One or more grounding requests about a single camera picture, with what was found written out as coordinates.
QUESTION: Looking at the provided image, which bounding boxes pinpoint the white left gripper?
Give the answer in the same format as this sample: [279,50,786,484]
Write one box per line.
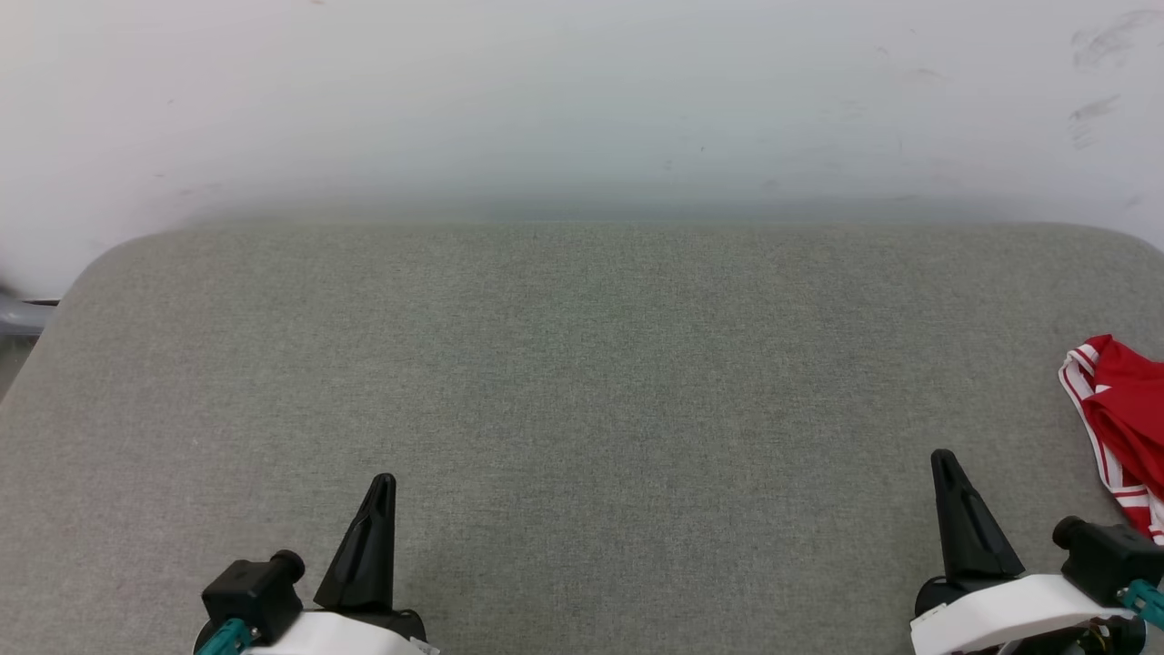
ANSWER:
[193,472,441,655]

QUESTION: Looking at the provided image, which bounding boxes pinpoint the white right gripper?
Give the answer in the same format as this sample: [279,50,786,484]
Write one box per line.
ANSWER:
[909,448,1139,655]

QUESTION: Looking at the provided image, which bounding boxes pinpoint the red and white basketball jersey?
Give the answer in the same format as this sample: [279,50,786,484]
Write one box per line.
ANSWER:
[1059,334,1164,545]

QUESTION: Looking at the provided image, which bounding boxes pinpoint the grey plastic pipe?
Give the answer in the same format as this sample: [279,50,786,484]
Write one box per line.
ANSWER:
[0,289,57,339]

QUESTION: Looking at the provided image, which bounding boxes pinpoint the black cable teal plug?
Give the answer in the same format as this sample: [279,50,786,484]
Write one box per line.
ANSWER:
[194,619,252,655]
[1120,580,1164,630]

